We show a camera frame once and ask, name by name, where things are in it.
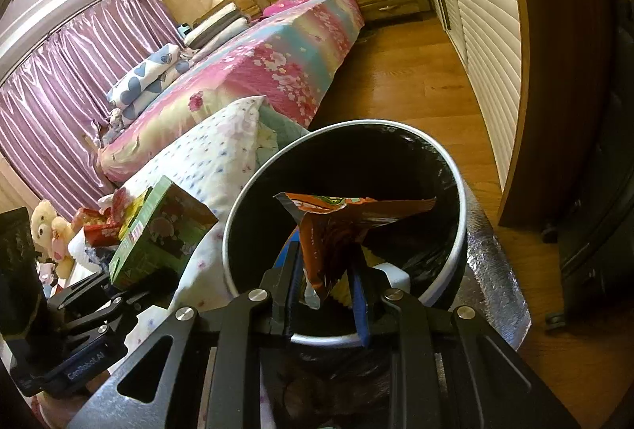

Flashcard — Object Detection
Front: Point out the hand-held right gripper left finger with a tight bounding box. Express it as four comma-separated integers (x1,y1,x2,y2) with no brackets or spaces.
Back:
64,242,304,429

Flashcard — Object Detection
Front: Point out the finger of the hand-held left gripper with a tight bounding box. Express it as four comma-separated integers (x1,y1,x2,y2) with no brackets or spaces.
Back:
47,271,115,311
62,291,142,341

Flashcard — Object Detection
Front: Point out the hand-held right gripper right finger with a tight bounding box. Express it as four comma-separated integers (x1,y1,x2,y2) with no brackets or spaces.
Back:
347,261,582,429

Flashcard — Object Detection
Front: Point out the orange snack bag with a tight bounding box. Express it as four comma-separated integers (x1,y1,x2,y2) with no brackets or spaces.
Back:
274,191,437,311

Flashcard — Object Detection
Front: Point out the green cardboard box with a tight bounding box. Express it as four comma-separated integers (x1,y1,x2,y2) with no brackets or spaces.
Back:
108,175,220,291

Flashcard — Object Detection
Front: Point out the round black white-rimmed bin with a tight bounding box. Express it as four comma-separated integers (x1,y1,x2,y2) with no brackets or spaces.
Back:
221,118,469,351

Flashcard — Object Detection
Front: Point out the white plastic piece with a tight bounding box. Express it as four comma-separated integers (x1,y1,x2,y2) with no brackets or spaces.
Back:
367,261,412,296

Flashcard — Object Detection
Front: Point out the red snack packet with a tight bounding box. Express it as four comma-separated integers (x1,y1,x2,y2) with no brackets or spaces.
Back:
74,206,124,246

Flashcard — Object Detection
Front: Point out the cream teddy bear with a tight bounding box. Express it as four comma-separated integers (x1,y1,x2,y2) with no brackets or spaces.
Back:
31,200,76,278

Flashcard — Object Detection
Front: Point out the yellow snack packet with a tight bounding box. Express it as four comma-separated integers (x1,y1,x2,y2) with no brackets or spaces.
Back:
119,191,152,240

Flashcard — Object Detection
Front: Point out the silver foil mat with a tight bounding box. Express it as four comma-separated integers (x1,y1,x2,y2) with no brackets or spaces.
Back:
448,201,532,353

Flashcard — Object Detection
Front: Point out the white floral quilt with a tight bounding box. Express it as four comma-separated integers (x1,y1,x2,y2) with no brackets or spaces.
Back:
30,96,310,429

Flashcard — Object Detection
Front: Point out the pink curtain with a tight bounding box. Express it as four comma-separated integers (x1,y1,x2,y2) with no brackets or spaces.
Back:
0,0,181,217

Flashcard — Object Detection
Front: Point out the heart-print pillow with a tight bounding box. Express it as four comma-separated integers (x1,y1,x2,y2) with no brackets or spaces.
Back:
106,44,191,120

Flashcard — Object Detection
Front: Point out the bed with floral sheet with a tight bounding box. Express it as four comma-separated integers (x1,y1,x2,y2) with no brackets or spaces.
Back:
99,0,365,185

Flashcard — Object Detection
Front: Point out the black suitcase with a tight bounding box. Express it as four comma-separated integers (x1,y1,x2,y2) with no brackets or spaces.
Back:
542,0,634,328

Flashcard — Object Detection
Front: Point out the striped pillow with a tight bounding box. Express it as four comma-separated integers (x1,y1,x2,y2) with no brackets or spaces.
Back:
184,16,251,51

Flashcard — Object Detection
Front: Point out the striped pillows stack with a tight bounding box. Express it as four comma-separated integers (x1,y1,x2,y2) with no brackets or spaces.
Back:
192,3,243,31

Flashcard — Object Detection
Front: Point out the wooden nightstand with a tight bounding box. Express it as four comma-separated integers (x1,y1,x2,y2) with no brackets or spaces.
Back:
353,0,429,25

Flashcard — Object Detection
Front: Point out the louvered wardrobe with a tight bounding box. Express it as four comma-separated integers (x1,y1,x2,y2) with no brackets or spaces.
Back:
396,0,620,227

